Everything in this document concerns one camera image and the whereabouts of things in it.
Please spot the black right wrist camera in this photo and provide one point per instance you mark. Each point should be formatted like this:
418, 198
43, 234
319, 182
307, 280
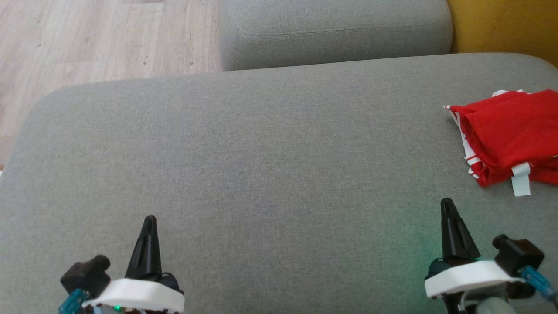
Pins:
518, 255

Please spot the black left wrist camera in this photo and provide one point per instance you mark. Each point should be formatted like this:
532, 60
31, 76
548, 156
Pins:
87, 274

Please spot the red Bulls basketball jersey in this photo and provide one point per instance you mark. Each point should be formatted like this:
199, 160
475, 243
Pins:
514, 126

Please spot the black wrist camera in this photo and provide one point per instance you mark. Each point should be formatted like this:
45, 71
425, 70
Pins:
518, 255
87, 274

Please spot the grey cushion at back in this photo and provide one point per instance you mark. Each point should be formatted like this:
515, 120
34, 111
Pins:
335, 26

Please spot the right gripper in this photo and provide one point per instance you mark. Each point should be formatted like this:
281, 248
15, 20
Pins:
471, 277

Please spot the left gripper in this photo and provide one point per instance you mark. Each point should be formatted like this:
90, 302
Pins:
139, 294

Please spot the large grey sofa cushion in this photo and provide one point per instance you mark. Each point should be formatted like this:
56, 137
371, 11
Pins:
261, 174

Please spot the yellow sofa backrest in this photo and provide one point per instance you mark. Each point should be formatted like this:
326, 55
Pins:
505, 26

